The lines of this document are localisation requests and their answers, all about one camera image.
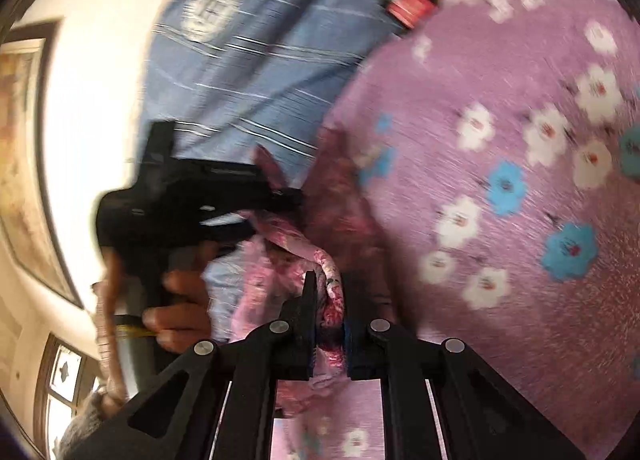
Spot mauve pink floral garment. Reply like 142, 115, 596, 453
205, 125, 398, 417

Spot red snack packet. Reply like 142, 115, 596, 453
384, 0, 436, 30

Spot blue plaid pillow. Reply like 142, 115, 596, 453
138, 0, 400, 186

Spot purple flowered bed sheet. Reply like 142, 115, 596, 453
269, 0, 640, 460

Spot framed wall picture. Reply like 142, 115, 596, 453
1, 20, 82, 308

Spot wooden framed window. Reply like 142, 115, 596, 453
32, 333, 102, 459

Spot person's left hand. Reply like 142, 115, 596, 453
92, 241, 222, 416

